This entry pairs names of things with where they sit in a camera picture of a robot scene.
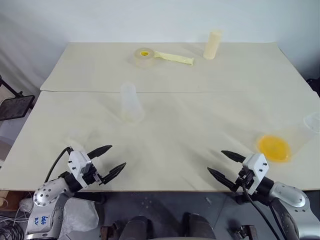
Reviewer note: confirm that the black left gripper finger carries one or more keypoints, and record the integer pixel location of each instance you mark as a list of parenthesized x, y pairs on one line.
[(101, 150), (113, 172)]

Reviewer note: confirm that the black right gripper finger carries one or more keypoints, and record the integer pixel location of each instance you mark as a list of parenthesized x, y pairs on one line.
[(233, 156), (221, 177)]

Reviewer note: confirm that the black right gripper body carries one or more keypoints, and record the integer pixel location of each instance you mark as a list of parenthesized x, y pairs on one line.
[(245, 180)]

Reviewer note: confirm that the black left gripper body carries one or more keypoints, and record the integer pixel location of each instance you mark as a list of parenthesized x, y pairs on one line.
[(90, 177)]

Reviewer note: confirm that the white plastic bag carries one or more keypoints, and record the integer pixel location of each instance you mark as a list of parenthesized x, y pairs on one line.
[(80, 215)]

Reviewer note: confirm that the clear cup with yellow lid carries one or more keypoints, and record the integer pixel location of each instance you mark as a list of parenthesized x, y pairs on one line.
[(275, 148)]

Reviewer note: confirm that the clear upside-down plastic cup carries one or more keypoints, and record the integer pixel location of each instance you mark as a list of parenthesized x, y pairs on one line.
[(131, 105)]

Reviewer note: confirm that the black tablet on stand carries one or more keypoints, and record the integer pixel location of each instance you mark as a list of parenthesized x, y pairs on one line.
[(15, 105)]

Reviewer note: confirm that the short clear cup yellow liquid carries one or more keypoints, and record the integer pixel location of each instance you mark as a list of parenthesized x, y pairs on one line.
[(144, 58)]

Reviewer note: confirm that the cream cylinder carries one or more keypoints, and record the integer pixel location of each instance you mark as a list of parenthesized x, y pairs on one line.
[(212, 46)]

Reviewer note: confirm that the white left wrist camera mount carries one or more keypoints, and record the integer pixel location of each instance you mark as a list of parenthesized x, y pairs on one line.
[(78, 165)]

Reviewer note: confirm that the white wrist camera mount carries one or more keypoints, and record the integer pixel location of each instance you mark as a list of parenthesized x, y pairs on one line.
[(257, 167), (78, 165)]

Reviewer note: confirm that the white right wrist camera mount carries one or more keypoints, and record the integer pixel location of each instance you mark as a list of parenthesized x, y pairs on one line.
[(257, 167)]

